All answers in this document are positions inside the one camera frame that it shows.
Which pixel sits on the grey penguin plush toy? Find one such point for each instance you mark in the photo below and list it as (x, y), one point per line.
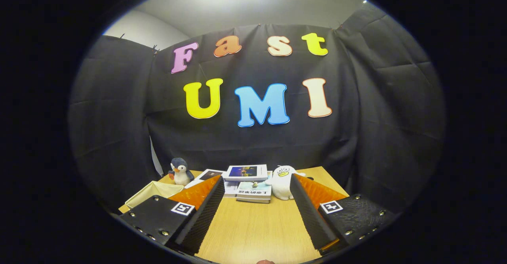
(181, 175)

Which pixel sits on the black backdrop cloth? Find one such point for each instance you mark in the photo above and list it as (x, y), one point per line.
(222, 145)

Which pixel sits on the thick white book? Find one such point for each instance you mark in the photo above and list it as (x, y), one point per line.
(253, 200)

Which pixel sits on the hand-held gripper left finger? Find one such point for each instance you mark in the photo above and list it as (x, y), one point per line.
(202, 220)

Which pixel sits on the white book with portrait cover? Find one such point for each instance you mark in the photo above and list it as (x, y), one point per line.
(210, 174)

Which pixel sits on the thin white text-cover book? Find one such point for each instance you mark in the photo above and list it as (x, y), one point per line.
(230, 188)

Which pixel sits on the thick book with teal cover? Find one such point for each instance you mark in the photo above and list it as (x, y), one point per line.
(255, 190)

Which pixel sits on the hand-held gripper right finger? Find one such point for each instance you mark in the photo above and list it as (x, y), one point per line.
(311, 220)

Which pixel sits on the beige fabric storage box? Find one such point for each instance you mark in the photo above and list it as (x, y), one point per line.
(152, 190)

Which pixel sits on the book with blue picture cover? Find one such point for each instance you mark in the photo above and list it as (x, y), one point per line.
(245, 172)

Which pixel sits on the white duck plush toy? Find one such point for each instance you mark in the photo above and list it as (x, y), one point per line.
(282, 184)

